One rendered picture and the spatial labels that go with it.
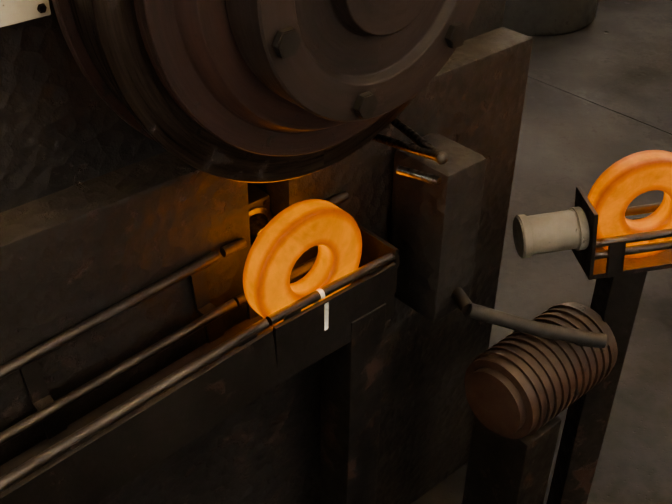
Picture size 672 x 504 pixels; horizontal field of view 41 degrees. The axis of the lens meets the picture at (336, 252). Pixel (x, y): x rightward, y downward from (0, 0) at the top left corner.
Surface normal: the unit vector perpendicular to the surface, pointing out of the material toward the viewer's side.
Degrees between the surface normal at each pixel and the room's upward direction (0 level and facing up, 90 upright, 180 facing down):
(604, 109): 2
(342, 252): 90
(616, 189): 90
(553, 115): 0
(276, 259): 90
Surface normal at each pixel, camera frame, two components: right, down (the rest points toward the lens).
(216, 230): 0.66, 0.44
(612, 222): 0.12, 0.57
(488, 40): 0.01, -0.82
